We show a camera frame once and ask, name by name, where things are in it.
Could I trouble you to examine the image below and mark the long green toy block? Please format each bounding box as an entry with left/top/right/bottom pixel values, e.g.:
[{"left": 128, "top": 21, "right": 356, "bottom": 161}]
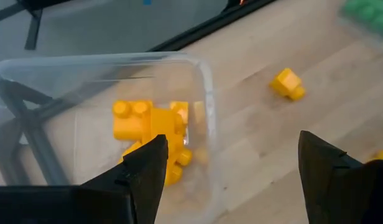
[
  {"left": 342, "top": 0, "right": 371, "bottom": 16},
  {"left": 359, "top": 1, "right": 383, "bottom": 35}
]

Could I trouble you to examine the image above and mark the clear plastic bin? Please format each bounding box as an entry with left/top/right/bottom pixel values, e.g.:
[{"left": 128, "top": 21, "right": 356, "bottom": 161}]
[
  {"left": 0, "top": 51, "right": 218, "bottom": 224},
  {"left": 337, "top": 0, "right": 383, "bottom": 52}
]

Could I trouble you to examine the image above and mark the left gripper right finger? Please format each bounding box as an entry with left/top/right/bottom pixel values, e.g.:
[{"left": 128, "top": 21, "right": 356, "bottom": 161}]
[{"left": 298, "top": 130, "right": 383, "bottom": 224}]

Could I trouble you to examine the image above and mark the small yellow toy block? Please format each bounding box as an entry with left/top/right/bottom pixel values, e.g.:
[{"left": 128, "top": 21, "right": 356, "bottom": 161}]
[{"left": 269, "top": 67, "right": 306, "bottom": 101}]

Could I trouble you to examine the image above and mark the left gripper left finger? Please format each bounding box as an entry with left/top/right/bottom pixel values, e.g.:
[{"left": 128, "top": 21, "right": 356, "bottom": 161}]
[{"left": 0, "top": 134, "right": 169, "bottom": 224}]

